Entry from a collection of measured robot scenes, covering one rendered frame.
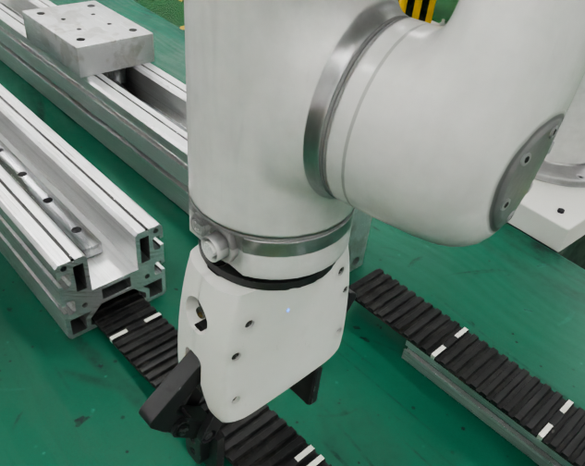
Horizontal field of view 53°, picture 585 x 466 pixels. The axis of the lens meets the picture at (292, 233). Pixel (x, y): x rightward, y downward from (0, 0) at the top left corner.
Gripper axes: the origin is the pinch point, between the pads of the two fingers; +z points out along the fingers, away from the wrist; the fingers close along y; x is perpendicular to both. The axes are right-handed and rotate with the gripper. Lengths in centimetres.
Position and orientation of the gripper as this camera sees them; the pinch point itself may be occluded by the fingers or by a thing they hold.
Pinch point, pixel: (255, 411)
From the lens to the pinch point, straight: 42.8
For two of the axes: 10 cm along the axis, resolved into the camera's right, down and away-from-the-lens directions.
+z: -0.9, 7.9, 6.1
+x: -6.8, -4.9, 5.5
